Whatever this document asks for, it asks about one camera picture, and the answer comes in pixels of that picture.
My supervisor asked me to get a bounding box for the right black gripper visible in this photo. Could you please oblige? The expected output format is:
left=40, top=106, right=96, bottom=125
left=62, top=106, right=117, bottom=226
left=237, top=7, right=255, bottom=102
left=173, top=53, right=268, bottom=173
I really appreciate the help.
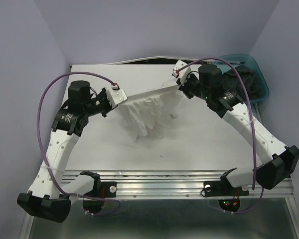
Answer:
left=177, top=71, right=211, bottom=101

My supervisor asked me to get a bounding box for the white pleated skirt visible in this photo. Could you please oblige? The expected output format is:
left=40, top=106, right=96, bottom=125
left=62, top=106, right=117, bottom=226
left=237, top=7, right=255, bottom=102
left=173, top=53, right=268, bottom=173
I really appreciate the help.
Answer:
left=116, top=79, right=183, bottom=141

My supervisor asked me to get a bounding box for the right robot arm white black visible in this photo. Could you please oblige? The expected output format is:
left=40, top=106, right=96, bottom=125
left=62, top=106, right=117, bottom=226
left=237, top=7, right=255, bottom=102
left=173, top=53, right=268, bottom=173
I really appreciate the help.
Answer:
left=172, top=65, right=299, bottom=194

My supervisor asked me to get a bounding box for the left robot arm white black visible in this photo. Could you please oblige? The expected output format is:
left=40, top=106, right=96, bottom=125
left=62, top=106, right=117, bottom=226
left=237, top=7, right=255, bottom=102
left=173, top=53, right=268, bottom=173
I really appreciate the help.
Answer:
left=17, top=81, right=127, bottom=223

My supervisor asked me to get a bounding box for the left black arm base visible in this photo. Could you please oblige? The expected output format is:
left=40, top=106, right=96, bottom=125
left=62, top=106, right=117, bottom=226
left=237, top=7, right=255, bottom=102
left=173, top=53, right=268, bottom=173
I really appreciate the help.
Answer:
left=80, top=170, right=117, bottom=216

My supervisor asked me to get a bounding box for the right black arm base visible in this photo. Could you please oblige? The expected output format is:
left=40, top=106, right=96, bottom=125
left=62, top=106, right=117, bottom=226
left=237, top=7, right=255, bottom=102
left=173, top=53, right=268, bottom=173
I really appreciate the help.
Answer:
left=200, top=168, right=250, bottom=213

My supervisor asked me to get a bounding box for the black folded skirt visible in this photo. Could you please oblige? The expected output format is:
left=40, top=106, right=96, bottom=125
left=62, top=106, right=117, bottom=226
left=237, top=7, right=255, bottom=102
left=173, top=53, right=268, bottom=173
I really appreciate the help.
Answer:
left=222, top=65, right=262, bottom=101

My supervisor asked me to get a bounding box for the teal plastic basket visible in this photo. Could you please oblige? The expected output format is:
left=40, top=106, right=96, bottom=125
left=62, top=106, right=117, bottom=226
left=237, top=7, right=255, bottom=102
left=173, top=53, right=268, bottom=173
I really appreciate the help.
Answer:
left=215, top=54, right=269, bottom=104

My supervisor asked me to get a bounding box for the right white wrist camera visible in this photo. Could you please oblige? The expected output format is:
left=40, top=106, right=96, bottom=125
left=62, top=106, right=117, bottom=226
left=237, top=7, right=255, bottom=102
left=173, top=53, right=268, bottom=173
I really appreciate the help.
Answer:
left=172, top=60, right=191, bottom=86

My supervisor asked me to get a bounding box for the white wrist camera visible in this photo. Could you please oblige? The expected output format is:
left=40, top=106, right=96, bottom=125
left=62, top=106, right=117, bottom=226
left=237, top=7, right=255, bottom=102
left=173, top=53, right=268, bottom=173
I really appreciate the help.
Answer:
left=172, top=60, right=191, bottom=86
left=106, top=88, right=128, bottom=109

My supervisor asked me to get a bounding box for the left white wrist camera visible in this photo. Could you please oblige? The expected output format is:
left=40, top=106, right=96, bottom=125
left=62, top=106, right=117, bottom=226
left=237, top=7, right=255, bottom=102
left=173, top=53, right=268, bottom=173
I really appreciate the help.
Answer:
left=106, top=88, right=128, bottom=109

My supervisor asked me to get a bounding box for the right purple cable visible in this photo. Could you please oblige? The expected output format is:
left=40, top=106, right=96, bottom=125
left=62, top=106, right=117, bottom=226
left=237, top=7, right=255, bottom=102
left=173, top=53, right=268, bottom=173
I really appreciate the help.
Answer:
left=174, top=58, right=265, bottom=215

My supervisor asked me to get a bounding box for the aluminium rail frame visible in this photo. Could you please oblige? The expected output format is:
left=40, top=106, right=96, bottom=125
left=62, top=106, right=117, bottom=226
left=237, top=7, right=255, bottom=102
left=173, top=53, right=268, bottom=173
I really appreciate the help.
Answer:
left=19, top=58, right=299, bottom=239

